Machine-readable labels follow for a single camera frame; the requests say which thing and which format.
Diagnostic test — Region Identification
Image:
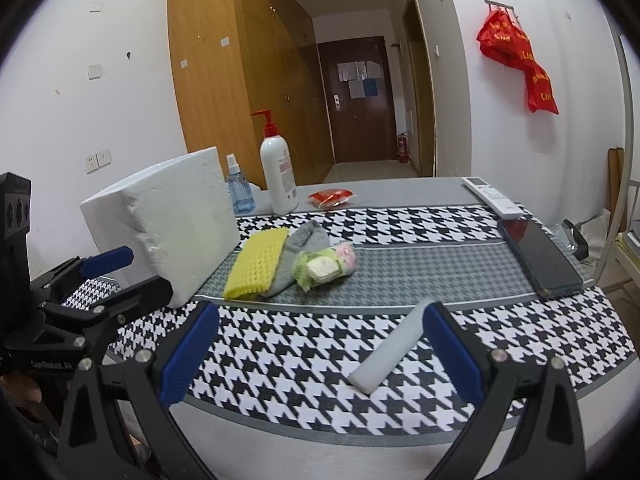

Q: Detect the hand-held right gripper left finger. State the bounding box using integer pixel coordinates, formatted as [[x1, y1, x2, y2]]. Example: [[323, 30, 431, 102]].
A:
[[57, 301, 221, 480]]

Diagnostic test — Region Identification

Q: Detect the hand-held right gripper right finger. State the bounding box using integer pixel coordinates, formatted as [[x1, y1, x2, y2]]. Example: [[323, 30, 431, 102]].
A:
[[422, 301, 586, 480]]

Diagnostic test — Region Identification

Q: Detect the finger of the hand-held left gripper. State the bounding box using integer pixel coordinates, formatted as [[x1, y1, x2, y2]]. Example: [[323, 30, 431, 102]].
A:
[[30, 246, 134, 306], [37, 275, 174, 356]]

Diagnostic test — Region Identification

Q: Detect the white foam roll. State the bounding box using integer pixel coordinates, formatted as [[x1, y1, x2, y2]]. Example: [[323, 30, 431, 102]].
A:
[[347, 299, 433, 395]]

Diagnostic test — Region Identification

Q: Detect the white foam box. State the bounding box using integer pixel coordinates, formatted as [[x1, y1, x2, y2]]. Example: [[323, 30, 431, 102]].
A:
[[80, 146, 241, 308]]

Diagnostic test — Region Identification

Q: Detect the yellow foam net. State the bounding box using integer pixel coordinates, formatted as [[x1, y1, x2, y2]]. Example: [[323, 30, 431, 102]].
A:
[[222, 226, 291, 302]]

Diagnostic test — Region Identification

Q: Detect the green-printed tissue pack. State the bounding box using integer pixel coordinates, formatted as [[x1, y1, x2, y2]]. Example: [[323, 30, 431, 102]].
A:
[[294, 245, 346, 292]]

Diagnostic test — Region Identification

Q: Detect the grey cloth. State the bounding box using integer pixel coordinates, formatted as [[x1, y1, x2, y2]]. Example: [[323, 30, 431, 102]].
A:
[[265, 219, 332, 297]]

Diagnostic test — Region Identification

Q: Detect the person's left forearm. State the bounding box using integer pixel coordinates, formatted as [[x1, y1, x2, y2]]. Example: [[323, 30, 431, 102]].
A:
[[0, 402, 63, 466]]

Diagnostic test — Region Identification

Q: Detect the person's left hand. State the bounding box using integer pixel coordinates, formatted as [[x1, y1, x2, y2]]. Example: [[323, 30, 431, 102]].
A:
[[0, 374, 43, 406]]

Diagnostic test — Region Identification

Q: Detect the houndstooth table cover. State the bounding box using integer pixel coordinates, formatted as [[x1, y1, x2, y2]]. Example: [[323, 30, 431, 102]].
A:
[[60, 176, 640, 480]]

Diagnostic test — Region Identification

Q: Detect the dark smartphone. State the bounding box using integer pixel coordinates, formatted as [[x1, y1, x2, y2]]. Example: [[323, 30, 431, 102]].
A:
[[496, 217, 585, 301]]

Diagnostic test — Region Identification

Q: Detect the pink floral tissue packet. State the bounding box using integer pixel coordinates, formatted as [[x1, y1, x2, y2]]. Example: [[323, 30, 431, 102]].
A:
[[332, 241, 359, 277]]

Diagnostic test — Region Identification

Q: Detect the blue spray bottle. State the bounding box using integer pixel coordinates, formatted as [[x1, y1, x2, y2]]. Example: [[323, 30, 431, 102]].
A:
[[225, 154, 257, 215]]

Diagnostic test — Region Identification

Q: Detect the white remote control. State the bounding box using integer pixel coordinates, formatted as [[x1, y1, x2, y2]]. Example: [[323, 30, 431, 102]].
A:
[[461, 176, 523, 220]]

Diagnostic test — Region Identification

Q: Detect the clear plastic packet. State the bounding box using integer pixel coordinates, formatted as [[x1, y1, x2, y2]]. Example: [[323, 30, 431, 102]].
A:
[[550, 219, 592, 262]]

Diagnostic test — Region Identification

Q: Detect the white pump bottle red cap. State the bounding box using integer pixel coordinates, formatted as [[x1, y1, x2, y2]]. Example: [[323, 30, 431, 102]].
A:
[[250, 109, 299, 216]]

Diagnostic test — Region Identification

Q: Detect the metal bunk bed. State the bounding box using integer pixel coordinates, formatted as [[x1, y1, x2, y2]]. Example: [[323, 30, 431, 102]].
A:
[[592, 20, 640, 311]]

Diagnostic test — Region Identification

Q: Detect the red snack packet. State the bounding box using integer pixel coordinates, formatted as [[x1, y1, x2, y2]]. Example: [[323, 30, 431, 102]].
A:
[[307, 186, 355, 208]]

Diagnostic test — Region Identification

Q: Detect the wooden wardrobe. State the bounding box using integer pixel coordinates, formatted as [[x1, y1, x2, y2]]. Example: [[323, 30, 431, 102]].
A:
[[166, 0, 336, 191]]

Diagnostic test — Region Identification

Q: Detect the wooden plank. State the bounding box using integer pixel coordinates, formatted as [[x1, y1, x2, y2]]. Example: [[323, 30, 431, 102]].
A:
[[607, 146, 627, 221]]

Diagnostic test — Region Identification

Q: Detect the dark brown entry door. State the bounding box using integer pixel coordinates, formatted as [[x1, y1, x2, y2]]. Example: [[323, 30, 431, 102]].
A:
[[317, 36, 398, 163]]

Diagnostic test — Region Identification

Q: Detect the wooden side door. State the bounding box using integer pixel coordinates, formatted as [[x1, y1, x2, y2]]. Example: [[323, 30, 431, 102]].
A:
[[402, 0, 436, 178]]

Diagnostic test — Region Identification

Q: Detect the red plastic bag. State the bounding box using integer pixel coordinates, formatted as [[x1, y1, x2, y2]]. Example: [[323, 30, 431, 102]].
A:
[[476, 7, 534, 69], [524, 62, 560, 115]]

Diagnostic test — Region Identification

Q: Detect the white door notice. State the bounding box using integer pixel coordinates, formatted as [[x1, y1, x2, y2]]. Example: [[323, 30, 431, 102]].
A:
[[337, 60, 382, 83]]

